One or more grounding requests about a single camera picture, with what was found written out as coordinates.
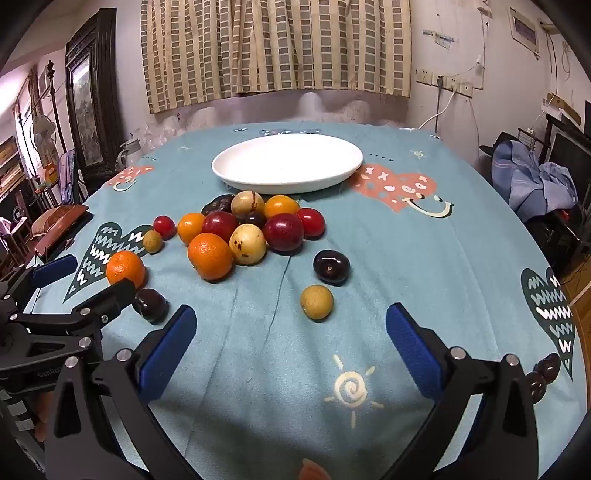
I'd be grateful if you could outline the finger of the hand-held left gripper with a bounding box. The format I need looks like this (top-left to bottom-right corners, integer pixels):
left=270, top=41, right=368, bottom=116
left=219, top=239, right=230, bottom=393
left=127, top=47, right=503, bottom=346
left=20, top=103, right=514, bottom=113
left=14, top=280, right=137, bottom=363
left=0, top=255, right=78, bottom=319

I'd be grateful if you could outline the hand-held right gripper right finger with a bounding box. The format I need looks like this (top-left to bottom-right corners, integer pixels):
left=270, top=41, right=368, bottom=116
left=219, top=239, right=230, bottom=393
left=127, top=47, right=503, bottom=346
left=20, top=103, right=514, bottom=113
left=385, top=302, right=541, bottom=480

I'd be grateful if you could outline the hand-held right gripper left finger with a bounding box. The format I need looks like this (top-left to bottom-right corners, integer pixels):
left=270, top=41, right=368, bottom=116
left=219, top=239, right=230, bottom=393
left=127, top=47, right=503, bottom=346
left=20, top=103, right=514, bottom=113
left=44, top=304, right=199, bottom=480

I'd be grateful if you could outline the orange mandarin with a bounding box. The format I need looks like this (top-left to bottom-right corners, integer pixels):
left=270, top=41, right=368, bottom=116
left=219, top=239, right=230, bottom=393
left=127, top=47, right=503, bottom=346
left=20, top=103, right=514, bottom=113
left=106, top=250, right=147, bottom=289
left=187, top=233, right=234, bottom=281

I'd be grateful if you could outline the red cherry tomato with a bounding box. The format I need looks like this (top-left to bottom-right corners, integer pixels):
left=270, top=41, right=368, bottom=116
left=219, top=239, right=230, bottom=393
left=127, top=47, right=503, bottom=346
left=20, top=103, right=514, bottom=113
left=153, top=215, right=177, bottom=240
left=297, top=208, right=326, bottom=239

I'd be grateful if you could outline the dark purple passion fruit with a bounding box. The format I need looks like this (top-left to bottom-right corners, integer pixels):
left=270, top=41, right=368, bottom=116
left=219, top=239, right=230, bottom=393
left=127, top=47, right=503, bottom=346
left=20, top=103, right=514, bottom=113
left=201, top=194, right=235, bottom=217

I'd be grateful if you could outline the dark red plum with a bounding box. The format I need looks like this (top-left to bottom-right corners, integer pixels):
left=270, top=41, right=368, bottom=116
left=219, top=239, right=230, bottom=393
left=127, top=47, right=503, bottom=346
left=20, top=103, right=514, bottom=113
left=202, top=211, right=240, bottom=243
left=263, top=213, right=305, bottom=252

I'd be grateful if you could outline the white oval plate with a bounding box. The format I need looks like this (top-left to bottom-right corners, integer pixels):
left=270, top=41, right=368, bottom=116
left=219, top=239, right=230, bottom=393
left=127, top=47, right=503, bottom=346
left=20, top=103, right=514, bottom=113
left=211, top=134, right=364, bottom=195

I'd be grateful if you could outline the reddish brown wooden board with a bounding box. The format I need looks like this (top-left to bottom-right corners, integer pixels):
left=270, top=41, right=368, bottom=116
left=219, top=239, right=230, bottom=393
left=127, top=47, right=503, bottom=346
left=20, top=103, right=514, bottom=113
left=30, top=204, right=90, bottom=257

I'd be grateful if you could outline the teal printed tablecloth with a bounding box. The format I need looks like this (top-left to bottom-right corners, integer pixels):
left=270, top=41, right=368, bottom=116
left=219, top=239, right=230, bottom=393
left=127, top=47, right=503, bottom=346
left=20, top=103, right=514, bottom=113
left=25, top=121, right=585, bottom=480

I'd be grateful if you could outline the purple hanging cloth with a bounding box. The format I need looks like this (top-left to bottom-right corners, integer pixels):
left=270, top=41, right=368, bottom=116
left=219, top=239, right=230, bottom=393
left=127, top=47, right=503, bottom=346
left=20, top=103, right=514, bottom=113
left=58, top=148, right=79, bottom=204

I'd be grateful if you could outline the smooth orange tomato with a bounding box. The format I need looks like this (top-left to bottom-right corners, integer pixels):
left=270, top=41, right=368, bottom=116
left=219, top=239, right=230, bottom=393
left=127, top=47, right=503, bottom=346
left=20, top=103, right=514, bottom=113
left=177, top=212, right=206, bottom=246
left=264, top=195, right=301, bottom=219

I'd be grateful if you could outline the striped yellow pepino melon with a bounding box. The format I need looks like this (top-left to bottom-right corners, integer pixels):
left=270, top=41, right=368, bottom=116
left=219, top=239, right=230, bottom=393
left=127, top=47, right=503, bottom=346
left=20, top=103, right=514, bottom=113
left=229, top=223, right=267, bottom=266

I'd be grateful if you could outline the white kettle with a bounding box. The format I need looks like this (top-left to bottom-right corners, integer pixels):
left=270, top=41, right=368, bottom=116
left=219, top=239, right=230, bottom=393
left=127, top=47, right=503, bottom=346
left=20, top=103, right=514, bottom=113
left=115, top=138, right=141, bottom=169

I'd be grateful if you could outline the white standing fan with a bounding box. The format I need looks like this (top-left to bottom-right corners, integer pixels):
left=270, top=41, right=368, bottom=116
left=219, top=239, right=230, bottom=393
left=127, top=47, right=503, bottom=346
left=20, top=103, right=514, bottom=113
left=32, top=113, right=58, bottom=153

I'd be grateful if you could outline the clear plastic bag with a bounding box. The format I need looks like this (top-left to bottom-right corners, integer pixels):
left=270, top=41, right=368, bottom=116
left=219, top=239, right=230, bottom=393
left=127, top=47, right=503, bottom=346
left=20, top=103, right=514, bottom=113
left=136, top=121, right=178, bottom=151

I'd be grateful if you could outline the dark wooden framed picture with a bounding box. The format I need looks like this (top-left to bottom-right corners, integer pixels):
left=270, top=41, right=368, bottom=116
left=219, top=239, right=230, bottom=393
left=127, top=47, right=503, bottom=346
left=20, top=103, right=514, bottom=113
left=64, top=8, right=125, bottom=178

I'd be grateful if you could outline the blue clothes pile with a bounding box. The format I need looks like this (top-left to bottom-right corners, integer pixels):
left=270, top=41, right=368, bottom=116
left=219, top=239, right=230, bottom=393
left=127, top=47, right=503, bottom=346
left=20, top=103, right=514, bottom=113
left=491, top=138, right=579, bottom=220

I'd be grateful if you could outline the black monitor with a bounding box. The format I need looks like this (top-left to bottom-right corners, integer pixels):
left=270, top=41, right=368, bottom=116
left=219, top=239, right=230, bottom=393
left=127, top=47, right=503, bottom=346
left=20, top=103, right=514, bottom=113
left=547, top=129, right=591, bottom=195

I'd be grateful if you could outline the cardboard box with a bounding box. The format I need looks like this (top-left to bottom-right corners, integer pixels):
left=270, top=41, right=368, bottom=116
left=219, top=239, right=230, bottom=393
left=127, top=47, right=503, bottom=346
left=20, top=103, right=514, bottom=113
left=545, top=92, right=583, bottom=125

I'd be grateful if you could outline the checkered beige curtain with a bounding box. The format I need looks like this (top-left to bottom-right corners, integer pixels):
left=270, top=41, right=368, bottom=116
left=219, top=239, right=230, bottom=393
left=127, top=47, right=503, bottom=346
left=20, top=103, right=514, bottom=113
left=140, top=0, right=413, bottom=114

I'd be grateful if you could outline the white power cable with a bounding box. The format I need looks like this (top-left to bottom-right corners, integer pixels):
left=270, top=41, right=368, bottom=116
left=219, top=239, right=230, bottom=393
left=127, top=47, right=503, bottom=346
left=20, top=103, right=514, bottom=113
left=417, top=90, right=455, bottom=131

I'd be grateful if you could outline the white double wall socket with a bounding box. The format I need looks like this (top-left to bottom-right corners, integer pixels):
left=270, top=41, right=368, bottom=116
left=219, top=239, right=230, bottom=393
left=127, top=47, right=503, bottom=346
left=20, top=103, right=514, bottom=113
left=436, top=76, right=474, bottom=97

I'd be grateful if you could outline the paper note on wall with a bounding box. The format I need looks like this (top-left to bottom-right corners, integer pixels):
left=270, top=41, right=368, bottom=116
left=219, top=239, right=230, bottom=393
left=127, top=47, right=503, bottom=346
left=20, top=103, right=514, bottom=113
left=422, top=29, right=455, bottom=47

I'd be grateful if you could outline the white framed wall board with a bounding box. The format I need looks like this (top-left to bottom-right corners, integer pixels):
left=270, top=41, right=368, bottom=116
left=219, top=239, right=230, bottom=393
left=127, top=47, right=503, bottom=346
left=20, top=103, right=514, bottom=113
left=508, top=7, right=541, bottom=54

